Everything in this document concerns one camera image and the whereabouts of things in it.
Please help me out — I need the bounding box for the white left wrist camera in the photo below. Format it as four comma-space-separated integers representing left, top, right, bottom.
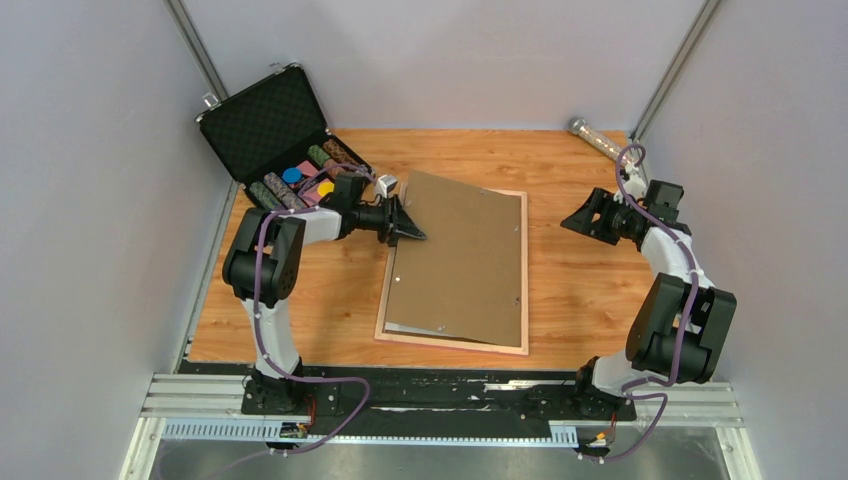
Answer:
374, 174, 398, 199

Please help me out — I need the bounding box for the glittery silver tube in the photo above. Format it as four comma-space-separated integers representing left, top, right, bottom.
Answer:
567, 116, 623, 160

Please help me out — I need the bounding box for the aluminium enclosure post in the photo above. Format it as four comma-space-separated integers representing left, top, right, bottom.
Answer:
164, 0, 229, 109
629, 0, 724, 141

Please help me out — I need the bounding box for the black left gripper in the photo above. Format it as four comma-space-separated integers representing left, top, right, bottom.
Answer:
353, 195, 428, 248

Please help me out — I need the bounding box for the black poker chip case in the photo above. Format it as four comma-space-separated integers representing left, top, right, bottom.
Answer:
195, 63, 376, 209

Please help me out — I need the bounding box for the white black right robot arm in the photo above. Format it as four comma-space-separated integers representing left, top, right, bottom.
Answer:
561, 181, 737, 418

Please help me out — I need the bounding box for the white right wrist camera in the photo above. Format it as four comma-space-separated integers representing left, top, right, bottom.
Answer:
619, 164, 648, 200

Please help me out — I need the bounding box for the blue poker chip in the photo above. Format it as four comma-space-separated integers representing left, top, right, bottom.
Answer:
281, 167, 304, 184

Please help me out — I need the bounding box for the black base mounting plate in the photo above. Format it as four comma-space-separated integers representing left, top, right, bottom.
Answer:
178, 360, 707, 442

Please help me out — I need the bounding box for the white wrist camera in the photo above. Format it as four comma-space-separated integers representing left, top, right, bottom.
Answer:
619, 164, 648, 200
374, 174, 398, 199

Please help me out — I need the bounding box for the aluminium front rail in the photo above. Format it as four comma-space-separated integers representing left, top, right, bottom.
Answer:
119, 372, 763, 480

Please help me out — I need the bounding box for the brown backing board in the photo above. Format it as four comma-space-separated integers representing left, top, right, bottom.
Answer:
386, 171, 521, 347

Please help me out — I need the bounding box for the left aluminium enclosure post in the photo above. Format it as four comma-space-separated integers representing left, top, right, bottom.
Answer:
164, 0, 229, 109

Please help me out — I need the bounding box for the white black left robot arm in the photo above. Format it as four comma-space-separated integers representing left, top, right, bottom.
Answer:
222, 172, 427, 413

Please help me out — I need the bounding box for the yellow poker chip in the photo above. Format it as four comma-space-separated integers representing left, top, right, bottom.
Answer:
316, 181, 335, 198

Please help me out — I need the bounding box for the wooden picture frame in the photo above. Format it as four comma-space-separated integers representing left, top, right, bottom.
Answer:
373, 189, 530, 356

